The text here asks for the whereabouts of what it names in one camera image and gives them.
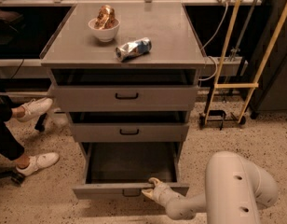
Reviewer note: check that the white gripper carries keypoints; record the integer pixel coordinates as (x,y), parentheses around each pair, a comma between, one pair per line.
(162,192)

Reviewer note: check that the grey drawer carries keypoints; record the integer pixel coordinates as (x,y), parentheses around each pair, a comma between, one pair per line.
(123,170)
(123,132)
(125,98)

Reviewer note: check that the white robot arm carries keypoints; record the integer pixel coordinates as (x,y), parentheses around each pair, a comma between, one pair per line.
(235,191)

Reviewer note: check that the grey drawer cabinet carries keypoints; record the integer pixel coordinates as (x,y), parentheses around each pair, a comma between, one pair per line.
(77,58)

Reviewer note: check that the lower white sneaker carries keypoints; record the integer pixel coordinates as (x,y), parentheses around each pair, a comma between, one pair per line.
(39,162)

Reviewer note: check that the white sneaker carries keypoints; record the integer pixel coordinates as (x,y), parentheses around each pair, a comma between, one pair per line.
(39,162)
(34,109)

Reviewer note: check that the crushed silver blue can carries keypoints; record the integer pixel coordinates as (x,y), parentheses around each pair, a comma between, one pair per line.
(133,49)

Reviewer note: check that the upper white sneaker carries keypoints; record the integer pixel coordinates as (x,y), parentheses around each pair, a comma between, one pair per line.
(34,109)

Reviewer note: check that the person's black trouser legs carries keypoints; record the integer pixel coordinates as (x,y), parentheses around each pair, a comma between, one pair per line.
(9,146)

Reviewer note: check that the white ceramic bowl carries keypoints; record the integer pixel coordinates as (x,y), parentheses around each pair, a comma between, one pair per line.
(104,35)

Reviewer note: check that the crumpled brown chip bag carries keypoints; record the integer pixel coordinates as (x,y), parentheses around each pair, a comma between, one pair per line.
(106,18)

